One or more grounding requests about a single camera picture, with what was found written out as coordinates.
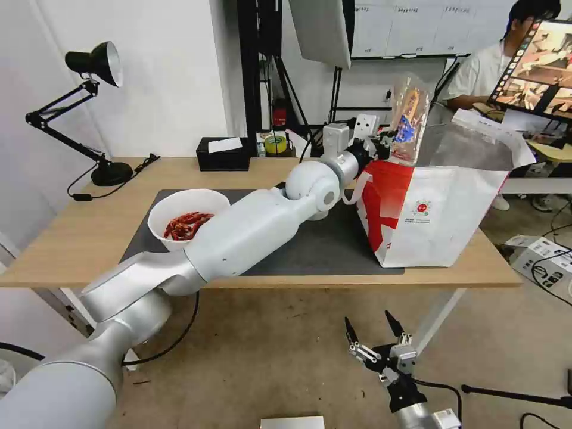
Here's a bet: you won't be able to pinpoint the dried red chilies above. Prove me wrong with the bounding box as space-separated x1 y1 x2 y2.
163 210 216 243

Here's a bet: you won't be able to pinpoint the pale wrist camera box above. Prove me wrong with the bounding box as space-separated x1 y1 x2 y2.
356 113 378 138

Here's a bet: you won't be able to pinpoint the black desk lamp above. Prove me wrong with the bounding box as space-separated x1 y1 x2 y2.
24 41 135 188

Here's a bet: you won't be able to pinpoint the clear printed snack packet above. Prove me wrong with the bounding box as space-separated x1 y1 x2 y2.
389 74 433 167

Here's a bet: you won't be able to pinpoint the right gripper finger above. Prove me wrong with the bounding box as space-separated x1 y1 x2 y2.
385 310 419 372
344 316 382 364

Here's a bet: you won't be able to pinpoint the yellow green tape roll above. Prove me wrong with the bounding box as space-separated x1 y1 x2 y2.
263 133 290 157

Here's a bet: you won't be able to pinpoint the white red takeout bag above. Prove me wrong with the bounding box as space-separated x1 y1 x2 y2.
343 108 537 269

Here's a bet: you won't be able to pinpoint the whiteboard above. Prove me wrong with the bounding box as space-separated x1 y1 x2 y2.
350 0 520 60

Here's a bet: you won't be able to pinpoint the black light stand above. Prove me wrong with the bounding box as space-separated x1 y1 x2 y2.
268 52 346 135

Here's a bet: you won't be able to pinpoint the white softbox light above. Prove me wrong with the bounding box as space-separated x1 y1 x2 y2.
287 0 356 70

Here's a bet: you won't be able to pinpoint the black tripod leg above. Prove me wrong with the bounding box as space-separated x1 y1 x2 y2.
460 382 572 399

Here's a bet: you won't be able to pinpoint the tan side desk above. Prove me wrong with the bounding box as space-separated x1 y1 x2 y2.
526 137 572 167

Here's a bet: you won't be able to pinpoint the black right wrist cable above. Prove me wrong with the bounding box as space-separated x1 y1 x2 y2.
411 378 464 410

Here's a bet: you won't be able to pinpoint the black tissue box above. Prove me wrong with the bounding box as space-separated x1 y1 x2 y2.
195 136 251 173

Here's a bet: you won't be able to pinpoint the white bowl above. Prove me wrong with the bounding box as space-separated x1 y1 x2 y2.
147 188 231 254

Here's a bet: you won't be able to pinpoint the black metal rack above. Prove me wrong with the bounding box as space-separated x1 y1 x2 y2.
236 0 288 136

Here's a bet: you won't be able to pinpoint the dark grey table mat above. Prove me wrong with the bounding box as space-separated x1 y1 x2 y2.
119 180 406 276

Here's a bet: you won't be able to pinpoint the printed cardboard box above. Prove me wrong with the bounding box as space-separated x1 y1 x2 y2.
508 234 572 294

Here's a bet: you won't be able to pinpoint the white table leg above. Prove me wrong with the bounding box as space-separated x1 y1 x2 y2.
417 287 468 359

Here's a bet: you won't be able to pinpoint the computer monitor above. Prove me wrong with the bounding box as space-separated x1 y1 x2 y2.
487 17 572 119

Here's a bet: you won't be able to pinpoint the black cable under table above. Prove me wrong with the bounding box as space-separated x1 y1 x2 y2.
122 289 200 368

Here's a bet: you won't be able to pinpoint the person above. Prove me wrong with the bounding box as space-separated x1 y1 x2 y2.
446 0 562 113

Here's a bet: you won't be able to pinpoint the white tissue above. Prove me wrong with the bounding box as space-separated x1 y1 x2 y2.
207 138 244 154

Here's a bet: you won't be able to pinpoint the pale flat box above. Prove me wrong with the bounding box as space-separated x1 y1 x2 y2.
260 415 325 429

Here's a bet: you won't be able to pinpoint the black lamp cable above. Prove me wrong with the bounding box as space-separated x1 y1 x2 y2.
67 153 161 203

